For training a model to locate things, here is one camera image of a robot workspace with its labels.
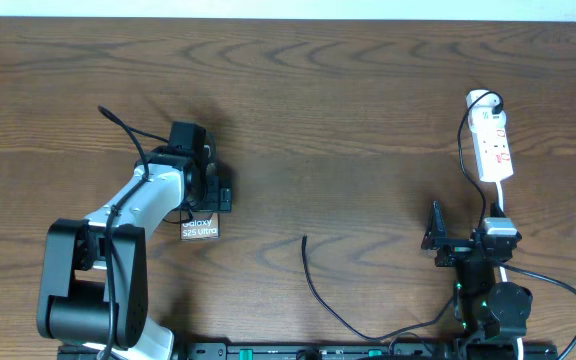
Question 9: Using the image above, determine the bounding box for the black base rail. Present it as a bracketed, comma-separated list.
[57, 341, 559, 360]

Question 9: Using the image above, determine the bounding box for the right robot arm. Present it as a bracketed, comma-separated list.
[421, 202, 533, 359]

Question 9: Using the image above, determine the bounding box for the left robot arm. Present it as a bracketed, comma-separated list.
[37, 145, 232, 359]

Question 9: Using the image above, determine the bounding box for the white power strip cord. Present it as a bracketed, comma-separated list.
[494, 180, 525, 360]

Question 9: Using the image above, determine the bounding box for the white power strip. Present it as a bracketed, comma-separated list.
[466, 89, 514, 183]

